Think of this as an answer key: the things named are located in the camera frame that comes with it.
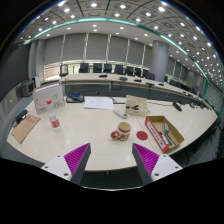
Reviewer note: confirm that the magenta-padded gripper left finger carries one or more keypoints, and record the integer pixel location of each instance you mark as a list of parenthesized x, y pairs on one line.
[(58, 165)]

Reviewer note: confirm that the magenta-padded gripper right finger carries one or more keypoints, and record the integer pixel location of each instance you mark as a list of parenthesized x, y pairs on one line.
[(164, 165)]

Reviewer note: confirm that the clear red-capped water bottle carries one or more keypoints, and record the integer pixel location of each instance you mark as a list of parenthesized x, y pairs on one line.
[(55, 123)]

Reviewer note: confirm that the black marker pen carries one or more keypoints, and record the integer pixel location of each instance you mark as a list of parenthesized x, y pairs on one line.
[(170, 138), (165, 139)]

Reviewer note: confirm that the brown cardboard box red side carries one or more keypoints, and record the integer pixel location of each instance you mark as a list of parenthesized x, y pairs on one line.
[(156, 131)]

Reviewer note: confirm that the flat round red coaster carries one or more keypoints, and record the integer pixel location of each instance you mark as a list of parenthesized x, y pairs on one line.
[(142, 135)]

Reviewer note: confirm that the green whiteboard eraser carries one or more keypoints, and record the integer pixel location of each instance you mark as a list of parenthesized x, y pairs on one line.
[(165, 128)]

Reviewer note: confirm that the brown kraft paper folder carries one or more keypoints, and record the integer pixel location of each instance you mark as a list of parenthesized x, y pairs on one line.
[(26, 128)]

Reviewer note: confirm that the black desk microphone unit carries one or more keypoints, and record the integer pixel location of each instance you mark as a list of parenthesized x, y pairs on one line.
[(177, 106)]

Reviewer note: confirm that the black power adapter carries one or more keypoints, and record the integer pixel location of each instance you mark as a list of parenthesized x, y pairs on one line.
[(21, 115)]

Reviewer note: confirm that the white copy paper carton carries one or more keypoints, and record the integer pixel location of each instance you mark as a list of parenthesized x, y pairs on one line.
[(48, 98)]

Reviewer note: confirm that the white remote control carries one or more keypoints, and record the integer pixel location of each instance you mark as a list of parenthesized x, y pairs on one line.
[(120, 113)]

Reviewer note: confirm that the small beige open box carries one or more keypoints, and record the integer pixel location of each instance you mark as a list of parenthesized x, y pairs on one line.
[(136, 101)]

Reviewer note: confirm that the white printed paper sheets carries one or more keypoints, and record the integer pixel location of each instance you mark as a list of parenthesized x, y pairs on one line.
[(98, 102)]

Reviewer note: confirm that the small dark monitor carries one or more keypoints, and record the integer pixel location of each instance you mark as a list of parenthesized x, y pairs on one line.
[(27, 88)]

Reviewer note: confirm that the long curved conference desk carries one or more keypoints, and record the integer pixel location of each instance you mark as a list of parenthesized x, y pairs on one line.
[(110, 80)]

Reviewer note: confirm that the black office chairs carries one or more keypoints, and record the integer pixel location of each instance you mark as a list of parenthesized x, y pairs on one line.
[(97, 68)]

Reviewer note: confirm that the round ceiling lights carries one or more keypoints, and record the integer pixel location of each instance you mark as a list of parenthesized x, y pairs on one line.
[(93, 5)]

